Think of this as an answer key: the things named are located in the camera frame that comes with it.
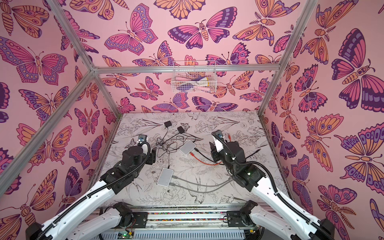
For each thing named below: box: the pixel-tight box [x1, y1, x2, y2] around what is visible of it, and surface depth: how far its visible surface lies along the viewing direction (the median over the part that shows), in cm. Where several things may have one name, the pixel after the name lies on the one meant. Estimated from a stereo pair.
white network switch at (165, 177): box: [157, 167, 174, 187], surface depth 88 cm
